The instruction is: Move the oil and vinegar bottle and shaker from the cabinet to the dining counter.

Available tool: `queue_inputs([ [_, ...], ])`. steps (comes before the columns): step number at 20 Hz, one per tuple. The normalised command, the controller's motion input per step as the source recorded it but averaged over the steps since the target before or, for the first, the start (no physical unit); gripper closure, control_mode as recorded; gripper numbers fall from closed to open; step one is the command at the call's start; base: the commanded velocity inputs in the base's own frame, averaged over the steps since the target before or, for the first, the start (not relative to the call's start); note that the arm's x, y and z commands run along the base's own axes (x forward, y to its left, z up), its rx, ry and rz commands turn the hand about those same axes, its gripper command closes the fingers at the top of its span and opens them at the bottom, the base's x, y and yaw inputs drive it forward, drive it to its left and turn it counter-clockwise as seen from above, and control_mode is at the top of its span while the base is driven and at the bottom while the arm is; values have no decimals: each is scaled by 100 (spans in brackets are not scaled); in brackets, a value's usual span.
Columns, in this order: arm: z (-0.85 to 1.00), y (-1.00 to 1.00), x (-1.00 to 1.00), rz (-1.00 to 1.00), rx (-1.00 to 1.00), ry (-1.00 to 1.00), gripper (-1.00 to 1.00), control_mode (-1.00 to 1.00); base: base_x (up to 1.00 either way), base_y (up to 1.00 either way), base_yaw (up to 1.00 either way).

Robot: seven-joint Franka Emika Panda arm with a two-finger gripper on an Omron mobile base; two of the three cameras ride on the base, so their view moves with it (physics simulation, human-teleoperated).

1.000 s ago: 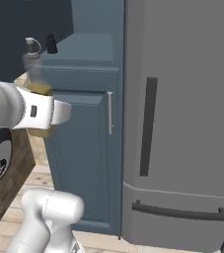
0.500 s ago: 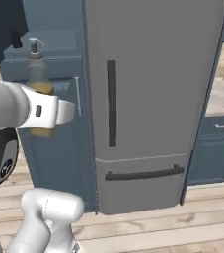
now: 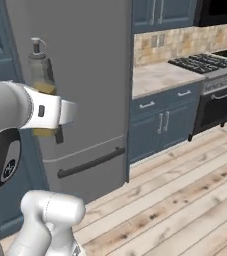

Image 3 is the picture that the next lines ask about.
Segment black and steel range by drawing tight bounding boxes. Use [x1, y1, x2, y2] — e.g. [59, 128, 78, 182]
[167, 46, 227, 143]

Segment blue base cupboards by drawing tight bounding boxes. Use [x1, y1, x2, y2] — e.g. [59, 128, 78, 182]
[128, 81, 206, 165]

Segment black fridge drawer handle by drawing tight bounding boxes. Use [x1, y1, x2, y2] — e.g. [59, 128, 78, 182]
[56, 146, 126, 179]

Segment grey wall socket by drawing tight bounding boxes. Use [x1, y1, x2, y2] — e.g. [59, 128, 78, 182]
[158, 33, 167, 48]
[150, 33, 159, 49]

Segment black fridge door handle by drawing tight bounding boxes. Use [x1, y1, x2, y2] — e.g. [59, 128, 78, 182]
[46, 58, 65, 145]

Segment black microwave oven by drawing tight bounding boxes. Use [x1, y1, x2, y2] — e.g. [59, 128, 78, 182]
[194, 0, 227, 28]

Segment grey fridge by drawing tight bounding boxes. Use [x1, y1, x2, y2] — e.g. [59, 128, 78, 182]
[4, 0, 134, 204]

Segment blue wall cupboards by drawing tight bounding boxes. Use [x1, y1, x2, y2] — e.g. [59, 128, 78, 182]
[131, 0, 199, 35]

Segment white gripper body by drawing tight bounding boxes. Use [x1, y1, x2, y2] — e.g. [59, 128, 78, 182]
[58, 99, 79, 127]

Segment oil and vinegar bottle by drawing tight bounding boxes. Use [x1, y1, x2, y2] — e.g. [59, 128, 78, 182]
[27, 37, 58, 138]

